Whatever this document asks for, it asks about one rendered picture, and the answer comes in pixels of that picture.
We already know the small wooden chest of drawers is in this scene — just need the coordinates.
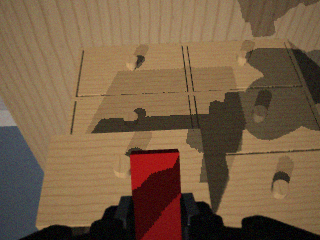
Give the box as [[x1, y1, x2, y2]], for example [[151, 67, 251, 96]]
[[66, 39, 320, 161]]

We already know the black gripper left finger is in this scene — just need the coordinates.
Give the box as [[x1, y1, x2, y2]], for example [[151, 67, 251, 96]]
[[19, 196, 136, 240]]

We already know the red rectangular block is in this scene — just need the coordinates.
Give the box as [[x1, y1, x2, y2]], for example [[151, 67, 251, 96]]
[[130, 149, 182, 240]]

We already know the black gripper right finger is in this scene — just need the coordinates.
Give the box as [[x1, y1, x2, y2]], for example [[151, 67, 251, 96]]
[[180, 193, 320, 240]]

